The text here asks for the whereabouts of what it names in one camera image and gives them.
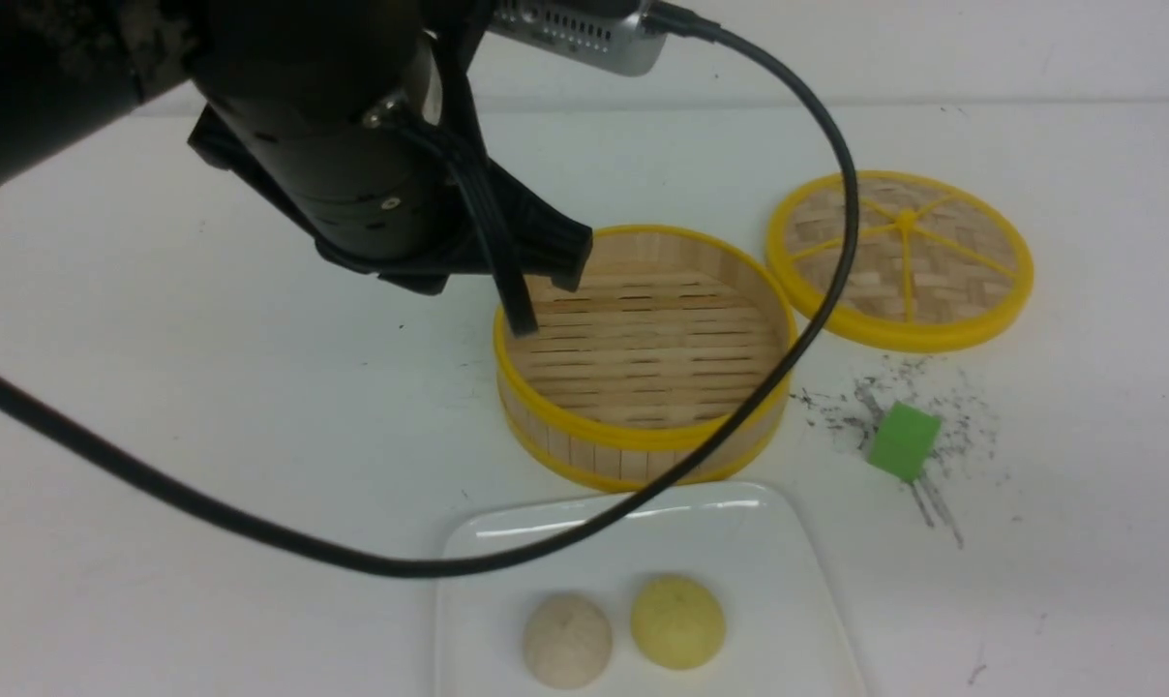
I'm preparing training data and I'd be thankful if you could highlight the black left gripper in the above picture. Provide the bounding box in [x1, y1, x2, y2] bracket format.
[188, 1, 594, 337]

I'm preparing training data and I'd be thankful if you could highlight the white steamed bun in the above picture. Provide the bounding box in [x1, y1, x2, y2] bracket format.
[523, 592, 613, 691]

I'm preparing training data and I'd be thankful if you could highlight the yellow steamed bun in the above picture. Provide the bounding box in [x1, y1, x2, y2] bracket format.
[630, 574, 728, 671]

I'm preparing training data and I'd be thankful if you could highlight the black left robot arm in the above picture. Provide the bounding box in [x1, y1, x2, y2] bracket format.
[0, 1, 593, 336]

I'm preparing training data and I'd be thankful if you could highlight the white square plate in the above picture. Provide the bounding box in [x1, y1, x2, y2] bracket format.
[433, 481, 867, 696]

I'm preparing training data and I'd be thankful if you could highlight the green square sticker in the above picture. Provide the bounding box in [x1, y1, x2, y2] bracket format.
[867, 402, 942, 482]

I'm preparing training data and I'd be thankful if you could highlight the bamboo steamer lid yellow rim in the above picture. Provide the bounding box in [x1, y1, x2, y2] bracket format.
[765, 170, 1035, 353]

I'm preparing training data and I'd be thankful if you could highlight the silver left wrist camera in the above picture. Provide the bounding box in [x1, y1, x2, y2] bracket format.
[487, 1, 666, 76]

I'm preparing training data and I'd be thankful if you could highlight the black camera cable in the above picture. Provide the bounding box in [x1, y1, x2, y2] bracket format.
[0, 0, 860, 580]

